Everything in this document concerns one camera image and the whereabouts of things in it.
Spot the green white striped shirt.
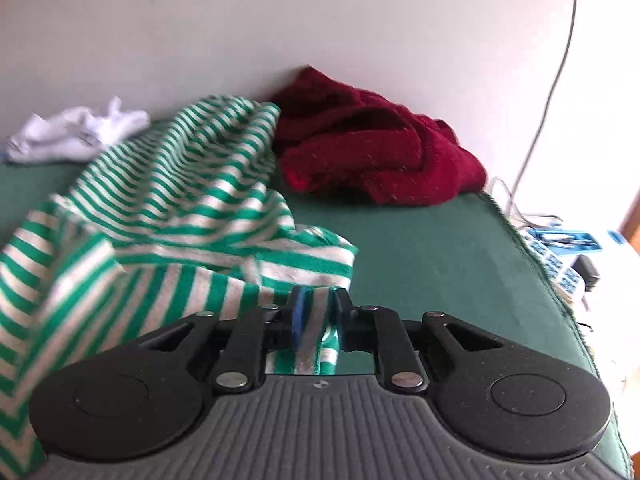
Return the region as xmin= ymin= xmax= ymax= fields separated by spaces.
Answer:
xmin=0 ymin=95 xmax=360 ymax=478

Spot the blue tool tray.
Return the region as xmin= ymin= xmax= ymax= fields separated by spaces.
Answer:
xmin=527 ymin=227 xmax=603 ymax=252

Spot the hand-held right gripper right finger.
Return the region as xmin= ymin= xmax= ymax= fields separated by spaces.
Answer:
xmin=332 ymin=287 xmax=503 ymax=391

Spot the dark red sweater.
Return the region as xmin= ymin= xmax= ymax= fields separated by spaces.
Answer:
xmin=270 ymin=65 xmax=488 ymax=207

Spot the white wall cable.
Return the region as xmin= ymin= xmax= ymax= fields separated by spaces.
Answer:
xmin=512 ymin=0 xmax=581 ymax=196

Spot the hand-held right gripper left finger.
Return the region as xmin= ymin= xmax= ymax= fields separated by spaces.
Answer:
xmin=132 ymin=287 xmax=306 ymax=393

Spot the white cloth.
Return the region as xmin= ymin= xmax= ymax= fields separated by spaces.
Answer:
xmin=5 ymin=96 xmax=151 ymax=165

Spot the wooden door frame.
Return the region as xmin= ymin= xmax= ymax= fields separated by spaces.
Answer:
xmin=620 ymin=212 xmax=640 ymax=251

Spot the white power strip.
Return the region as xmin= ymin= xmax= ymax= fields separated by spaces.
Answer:
xmin=525 ymin=237 xmax=583 ymax=297

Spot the black power adapter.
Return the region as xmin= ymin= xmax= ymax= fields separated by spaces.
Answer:
xmin=575 ymin=255 xmax=601 ymax=291

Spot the green table cover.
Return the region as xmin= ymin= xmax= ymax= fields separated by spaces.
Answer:
xmin=0 ymin=120 xmax=631 ymax=480

